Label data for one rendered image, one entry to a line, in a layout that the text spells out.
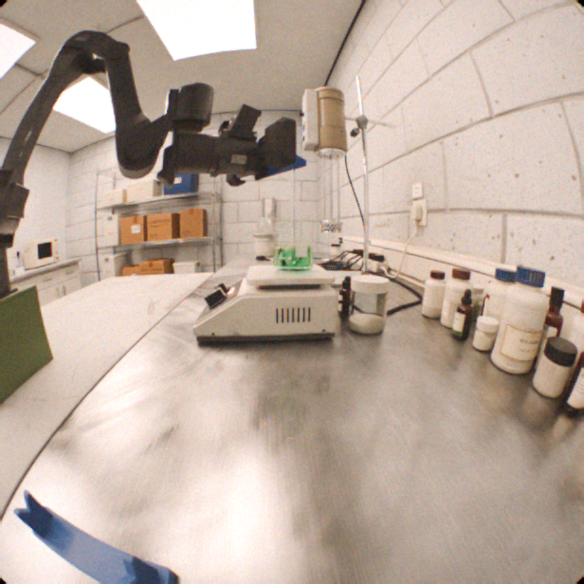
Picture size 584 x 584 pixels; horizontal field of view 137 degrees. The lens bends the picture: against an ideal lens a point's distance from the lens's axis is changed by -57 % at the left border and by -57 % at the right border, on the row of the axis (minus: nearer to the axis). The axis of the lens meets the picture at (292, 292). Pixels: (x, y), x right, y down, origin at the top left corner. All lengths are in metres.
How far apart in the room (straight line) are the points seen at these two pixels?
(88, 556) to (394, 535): 0.17
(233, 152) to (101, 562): 0.41
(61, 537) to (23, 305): 0.29
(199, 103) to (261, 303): 0.28
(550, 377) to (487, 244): 0.39
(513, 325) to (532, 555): 0.27
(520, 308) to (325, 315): 0.26
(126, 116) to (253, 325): 0.33
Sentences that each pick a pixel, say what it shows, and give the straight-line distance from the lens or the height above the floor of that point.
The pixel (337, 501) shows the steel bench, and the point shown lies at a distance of 0.17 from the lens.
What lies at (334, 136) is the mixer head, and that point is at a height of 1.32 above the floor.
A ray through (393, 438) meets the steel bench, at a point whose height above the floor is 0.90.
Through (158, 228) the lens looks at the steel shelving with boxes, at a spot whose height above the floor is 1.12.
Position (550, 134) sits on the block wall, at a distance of 0.56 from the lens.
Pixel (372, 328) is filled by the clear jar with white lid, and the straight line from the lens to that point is 0.39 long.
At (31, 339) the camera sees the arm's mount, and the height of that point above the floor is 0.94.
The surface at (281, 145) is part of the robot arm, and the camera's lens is 0.30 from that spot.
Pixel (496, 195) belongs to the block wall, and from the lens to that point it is 0.63.
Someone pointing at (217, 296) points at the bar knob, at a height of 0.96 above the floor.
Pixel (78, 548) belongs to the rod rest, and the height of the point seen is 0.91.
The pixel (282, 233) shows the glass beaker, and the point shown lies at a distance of 0.36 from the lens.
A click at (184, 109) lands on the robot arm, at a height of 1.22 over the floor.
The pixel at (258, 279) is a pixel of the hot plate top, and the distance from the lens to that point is 0.34.
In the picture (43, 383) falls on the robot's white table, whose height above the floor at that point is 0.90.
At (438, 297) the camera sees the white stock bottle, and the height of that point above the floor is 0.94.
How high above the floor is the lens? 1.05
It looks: 14 degrees down
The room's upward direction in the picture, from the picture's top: straight up
